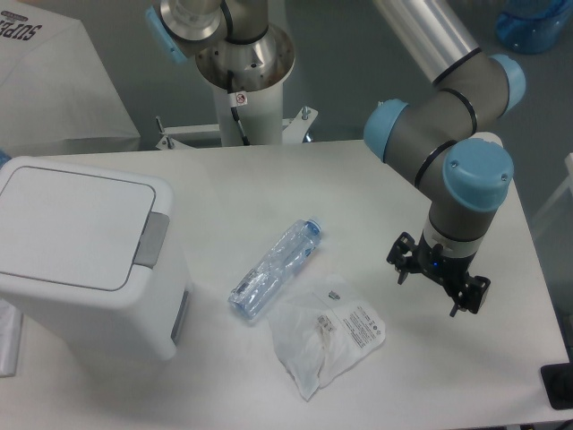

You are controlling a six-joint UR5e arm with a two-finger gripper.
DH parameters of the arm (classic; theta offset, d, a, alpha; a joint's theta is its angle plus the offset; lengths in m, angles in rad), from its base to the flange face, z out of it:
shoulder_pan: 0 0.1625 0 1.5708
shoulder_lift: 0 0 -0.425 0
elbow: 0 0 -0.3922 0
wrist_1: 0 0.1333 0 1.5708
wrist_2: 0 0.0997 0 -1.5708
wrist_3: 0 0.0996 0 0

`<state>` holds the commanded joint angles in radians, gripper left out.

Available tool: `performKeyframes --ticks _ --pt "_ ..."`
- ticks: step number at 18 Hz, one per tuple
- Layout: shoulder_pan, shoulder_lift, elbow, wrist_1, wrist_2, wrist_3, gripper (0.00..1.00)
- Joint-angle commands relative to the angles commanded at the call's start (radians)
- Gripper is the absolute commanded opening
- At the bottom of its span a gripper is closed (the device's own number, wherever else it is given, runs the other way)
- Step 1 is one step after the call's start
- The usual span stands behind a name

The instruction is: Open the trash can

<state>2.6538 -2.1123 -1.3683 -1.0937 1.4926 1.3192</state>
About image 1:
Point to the crumpled white plastic bag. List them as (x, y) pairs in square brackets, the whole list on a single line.
[(323, 329)]

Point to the blue water jug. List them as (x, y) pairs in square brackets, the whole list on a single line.
[(532, 27)]

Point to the crushed clear plastic bottle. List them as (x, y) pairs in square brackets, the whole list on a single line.
[(282, 261)]

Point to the white printed cardboard box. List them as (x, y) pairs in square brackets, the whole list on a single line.
[(56, 95)]

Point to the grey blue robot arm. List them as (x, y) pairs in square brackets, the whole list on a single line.
[(434, 145)]

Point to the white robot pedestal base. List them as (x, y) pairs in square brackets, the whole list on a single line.
[(247, 86)]

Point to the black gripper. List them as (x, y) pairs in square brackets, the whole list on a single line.
[(468, 292)]

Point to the white trash can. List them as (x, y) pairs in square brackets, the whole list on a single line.
[(92, 255)]

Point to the black device at edge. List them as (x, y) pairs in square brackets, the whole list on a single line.
[(557, 381)]

